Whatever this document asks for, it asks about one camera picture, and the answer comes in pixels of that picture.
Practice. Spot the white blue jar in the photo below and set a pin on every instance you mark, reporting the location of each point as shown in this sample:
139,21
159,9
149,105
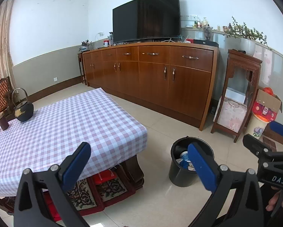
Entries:
185,158

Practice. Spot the white floral bin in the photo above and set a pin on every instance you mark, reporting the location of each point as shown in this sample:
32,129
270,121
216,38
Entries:
257,127

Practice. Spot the person's right hand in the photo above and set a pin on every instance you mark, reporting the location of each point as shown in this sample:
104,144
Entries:
274,201

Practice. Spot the white box behind floral bag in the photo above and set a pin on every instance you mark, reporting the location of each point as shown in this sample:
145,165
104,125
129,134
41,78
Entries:
236,94

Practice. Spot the red packet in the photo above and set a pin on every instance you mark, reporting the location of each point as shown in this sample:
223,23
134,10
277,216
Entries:
104,177

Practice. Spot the pink floral bag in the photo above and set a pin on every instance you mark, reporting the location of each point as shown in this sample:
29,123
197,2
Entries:
231,115

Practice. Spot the small wooden side table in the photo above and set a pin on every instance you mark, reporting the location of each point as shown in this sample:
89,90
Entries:
81,68

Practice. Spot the small red white box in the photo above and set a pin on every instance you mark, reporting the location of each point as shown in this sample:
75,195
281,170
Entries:
106,43

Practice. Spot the glass vase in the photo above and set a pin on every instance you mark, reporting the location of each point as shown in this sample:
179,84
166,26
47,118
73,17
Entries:
207,33

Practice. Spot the black plastic bucket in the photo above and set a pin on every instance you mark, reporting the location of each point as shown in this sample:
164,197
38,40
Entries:
179,177

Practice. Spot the green plant in white pot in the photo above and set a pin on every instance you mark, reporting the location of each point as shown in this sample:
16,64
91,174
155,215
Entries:
248,46

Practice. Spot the brown grooved panel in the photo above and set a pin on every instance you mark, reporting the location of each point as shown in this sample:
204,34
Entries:
269,143

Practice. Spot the white wall outlet strip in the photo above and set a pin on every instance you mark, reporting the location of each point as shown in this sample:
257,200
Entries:
189,18

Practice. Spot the white pump bottle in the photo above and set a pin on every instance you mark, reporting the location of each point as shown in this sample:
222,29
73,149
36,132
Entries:
204,23

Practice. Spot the red patterned rug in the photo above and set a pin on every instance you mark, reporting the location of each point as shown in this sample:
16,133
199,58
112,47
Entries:
110,191

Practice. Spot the open cardboard box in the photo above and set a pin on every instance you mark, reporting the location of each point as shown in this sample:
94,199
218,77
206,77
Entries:
268,104

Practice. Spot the black set-top device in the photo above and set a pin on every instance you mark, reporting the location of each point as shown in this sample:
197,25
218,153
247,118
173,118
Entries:
206,43

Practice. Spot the carved wooden stand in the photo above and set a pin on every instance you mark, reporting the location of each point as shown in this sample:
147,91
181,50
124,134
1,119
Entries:
240,60

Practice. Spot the small potted plant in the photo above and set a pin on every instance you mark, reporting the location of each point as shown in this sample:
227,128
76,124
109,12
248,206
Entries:
85,45

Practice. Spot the dark brown board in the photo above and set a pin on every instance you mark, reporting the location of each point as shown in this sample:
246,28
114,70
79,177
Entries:
280,140

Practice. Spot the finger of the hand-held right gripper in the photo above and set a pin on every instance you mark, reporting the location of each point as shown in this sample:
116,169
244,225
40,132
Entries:
256,146
279,128

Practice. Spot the black iron kettle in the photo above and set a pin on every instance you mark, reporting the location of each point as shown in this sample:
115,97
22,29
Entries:
23,111

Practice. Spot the long wooden cabinet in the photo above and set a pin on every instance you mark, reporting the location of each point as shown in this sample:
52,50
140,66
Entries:
179,87

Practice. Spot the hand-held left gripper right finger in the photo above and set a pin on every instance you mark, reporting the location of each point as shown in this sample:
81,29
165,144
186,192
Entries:
203,167

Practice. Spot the brown canister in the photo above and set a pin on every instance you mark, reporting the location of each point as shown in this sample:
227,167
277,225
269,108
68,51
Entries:
2,121

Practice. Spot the black flat television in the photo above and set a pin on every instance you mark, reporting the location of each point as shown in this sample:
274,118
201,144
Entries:
146,16

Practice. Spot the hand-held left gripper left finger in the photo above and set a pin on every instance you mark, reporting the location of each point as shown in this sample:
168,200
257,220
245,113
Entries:
76,165

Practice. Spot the pink checked tablecloth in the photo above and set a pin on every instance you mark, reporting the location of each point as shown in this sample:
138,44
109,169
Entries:
61,127

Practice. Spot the orange plastic bag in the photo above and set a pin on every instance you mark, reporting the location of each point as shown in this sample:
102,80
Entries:
268,91

